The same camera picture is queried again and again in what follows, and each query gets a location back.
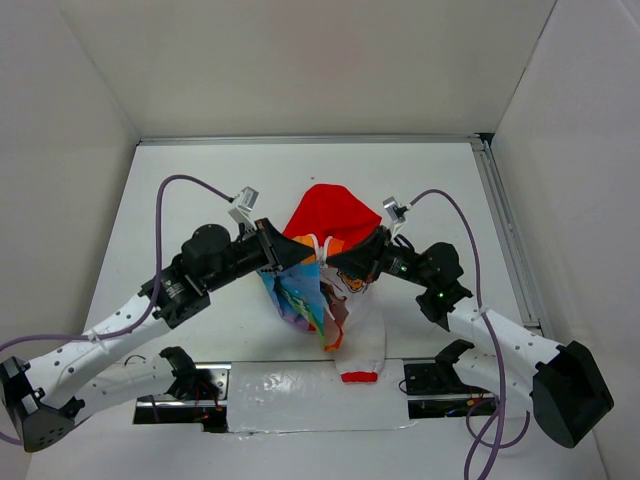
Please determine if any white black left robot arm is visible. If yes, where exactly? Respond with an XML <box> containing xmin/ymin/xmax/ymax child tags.
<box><xmin>1</xmin><ymin>219</ymin><xmax>313</xmax><ymax>453</ymax></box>

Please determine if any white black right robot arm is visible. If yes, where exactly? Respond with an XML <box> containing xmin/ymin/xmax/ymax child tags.
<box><xmin>327</xmin><ymin>227</ymin><xmax>614</xmax><ymax>448</ymax></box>

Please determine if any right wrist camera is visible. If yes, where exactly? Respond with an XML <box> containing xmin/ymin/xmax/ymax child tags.
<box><xmin>382</xmin><ymin>196</ymin><xmax>411</xmax><ymax>238</ymax></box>

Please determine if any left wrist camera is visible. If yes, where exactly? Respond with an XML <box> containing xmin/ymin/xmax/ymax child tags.
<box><xmin>228</xmin><ymin>187</ymin><xmax>259</xmax><ymax>229</ymax></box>

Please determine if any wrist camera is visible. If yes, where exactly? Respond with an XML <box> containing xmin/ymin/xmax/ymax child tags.
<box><xmin>228</xmin><ymin>187</ymin><xmax>259</xmax><ymax>229</ymax></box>
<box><xmin>382</xmin><ymin>196</ymin><xmax>411</xmax><ymax>238</ymax></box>

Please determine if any metal base mounting plate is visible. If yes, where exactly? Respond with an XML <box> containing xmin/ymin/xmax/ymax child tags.
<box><xmin>133</xmin><ymin>359</ymin><xmax>493</xmax><ymax>435</ymax></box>

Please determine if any white foil tape sheet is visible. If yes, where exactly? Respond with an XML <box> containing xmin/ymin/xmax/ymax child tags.
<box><xmin>227</xmin><ymin>360</ymin><xmax>413</xmax><ymax>434</ymax></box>

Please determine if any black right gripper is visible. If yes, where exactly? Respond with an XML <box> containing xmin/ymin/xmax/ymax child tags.
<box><xmin>327</xmin><ymin>224</ymin><xmax>434</xmax><ymax>288</ymax></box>

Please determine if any rainbow red kids jacket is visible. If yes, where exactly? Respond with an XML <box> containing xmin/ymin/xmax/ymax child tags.
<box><xmin>259</xmin><ymin>184</ymin><xmax>386</xmax><ymax>384</ymax></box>

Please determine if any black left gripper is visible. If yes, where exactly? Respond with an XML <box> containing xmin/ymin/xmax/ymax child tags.
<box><xmin>204</xmin><ymin>217</ymin><xmax>315</xmax><ymax>292</ymax></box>

